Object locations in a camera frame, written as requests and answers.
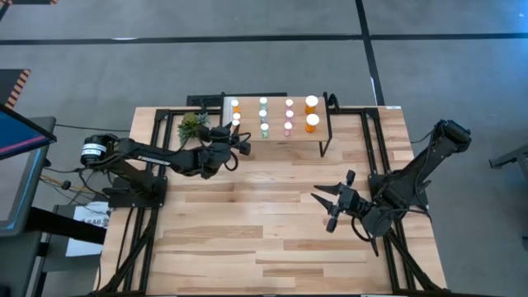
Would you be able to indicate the grey metal stand leg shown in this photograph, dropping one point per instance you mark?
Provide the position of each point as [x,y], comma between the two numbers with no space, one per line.
[511,156]

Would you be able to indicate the white paper sheet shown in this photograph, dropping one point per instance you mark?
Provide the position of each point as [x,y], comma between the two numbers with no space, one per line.
[84,214]

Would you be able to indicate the pink pill bottle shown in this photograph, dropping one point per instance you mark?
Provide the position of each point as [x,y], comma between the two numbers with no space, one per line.
[288,126]
[289,114]
[288,102]

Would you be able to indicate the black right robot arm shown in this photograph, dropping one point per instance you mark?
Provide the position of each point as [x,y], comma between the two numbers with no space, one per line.
[425,161]

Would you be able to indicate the black beam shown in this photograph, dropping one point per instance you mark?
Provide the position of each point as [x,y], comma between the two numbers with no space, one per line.
[66,226]

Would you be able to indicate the hazard striped black mat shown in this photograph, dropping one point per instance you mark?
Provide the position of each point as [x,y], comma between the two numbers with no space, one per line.
[24,1]
[10,82]

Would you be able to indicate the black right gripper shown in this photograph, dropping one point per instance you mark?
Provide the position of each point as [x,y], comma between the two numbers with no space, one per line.
[350,202]

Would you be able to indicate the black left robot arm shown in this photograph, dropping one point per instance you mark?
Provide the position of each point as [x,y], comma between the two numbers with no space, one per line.
[156,158]

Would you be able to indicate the black metal bar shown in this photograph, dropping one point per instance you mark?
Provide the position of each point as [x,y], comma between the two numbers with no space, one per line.
[255,94]

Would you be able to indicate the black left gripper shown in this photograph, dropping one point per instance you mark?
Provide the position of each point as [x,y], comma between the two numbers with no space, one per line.
[220,142]

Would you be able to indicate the potted green succulent plant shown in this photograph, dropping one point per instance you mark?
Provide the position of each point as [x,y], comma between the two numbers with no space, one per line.
[189,125]

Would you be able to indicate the black aluminium rig frame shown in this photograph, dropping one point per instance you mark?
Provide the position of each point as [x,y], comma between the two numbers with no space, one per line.
[162,112]

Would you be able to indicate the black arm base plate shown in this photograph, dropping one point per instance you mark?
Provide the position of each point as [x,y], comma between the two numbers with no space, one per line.
[420,200]
[123,200]

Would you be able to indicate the blue screen monitor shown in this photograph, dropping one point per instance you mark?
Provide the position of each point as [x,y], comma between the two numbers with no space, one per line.
[16,134]

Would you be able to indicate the white label sticker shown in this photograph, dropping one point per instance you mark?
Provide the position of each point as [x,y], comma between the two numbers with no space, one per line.
[394,107]

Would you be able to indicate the large orange pill bottle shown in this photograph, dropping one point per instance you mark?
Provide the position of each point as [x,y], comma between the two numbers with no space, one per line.
[313,119]
[311,100]

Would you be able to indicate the wooden shelf with black frame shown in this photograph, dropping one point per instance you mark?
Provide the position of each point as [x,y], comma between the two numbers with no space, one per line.
[299,134]

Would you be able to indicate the black power strip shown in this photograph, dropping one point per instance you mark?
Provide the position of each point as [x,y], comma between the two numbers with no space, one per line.
[204,100]

